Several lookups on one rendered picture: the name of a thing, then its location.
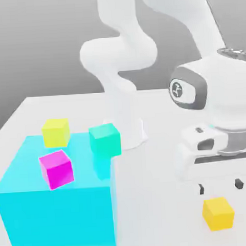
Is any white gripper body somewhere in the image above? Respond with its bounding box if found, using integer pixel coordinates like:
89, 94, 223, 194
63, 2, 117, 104
173, 138, 246, 183

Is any small golden yellow cube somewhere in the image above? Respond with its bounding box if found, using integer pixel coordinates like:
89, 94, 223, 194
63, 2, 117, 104
201, 196, 237, 233

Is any small teal cube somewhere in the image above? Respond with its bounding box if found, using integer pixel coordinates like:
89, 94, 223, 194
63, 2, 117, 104
88, 122, 123, 159

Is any small magenta cube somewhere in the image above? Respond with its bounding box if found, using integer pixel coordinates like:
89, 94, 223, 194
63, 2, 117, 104
38, 149, 76, 191

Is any small lime yellow cube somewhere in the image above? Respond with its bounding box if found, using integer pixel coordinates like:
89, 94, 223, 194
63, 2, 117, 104
40, 118, 72, 149

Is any large cyan box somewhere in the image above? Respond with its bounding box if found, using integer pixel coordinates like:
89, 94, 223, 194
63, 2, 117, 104
0, 130, 120, 246

